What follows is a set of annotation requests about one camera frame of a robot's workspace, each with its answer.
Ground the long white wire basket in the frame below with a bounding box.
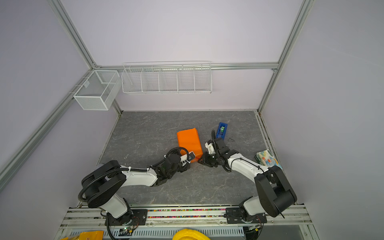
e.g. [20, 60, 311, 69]
[121, 61, 213, 94]

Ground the blue tape dispenser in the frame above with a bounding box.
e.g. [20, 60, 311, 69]
[216, 122, 228, 140]

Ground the white mesh square basket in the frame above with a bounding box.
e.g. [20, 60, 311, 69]
[74, 70, 122, 111]

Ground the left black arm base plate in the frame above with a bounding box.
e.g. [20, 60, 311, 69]
[105, 209, 148, 227]

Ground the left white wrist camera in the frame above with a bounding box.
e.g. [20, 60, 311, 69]
[181, 152, 196, 165]

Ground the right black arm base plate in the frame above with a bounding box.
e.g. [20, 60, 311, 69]
[224, 207, 267, 224]

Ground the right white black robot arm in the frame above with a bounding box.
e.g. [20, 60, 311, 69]
[198, 131, 297, 223]

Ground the yellow hard hat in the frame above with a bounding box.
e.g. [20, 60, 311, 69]
[172, 229, 210, 240]

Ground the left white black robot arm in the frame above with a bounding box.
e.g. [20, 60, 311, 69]
[78, 147, 195, 225]

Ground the yellow plastic bag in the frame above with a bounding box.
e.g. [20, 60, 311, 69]
[61, 231, 104, 240]

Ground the colourful tissue box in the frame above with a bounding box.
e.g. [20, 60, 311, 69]
[254, 150, 282, 169]

